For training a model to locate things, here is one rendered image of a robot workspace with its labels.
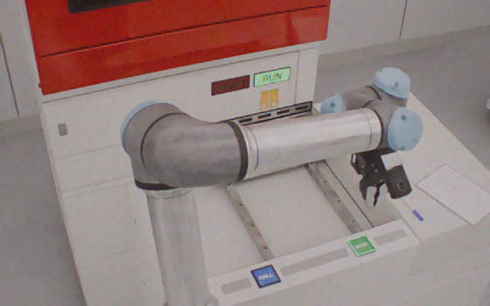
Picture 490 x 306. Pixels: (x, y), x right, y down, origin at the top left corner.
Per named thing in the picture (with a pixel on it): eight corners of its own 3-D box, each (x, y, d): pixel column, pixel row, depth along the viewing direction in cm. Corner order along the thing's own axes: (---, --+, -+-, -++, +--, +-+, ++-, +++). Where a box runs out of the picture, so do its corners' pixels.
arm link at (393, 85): (364, 70, 127) (395, 60, 131) (357, 114, 134) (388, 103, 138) (388, 90, 122) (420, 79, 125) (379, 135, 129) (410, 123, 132)
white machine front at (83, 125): (60, 193, 188) (38, 83, 163) (305, 135, 214) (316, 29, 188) (62, 200, 186) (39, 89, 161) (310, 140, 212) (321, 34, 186)
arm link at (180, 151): (164, 136, 90) (429, 98, 111) (140, 119, 99) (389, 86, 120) (169, 212, 93) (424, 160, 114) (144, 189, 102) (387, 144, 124)
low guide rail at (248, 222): (213, 168, 199) (213, 161, 198) (219, 166, 200) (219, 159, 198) (279, 288, 164) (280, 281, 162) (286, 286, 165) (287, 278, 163)
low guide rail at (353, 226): (291, 149, 208) (292, 141, 206) (297, 147, 209) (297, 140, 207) (369, 258, 173) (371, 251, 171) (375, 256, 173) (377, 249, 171)
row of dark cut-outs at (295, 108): (176, 138, 190) (175, 131, 189) (309, 107, 204) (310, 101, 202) (176, 139, 190) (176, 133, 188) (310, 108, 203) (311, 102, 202)
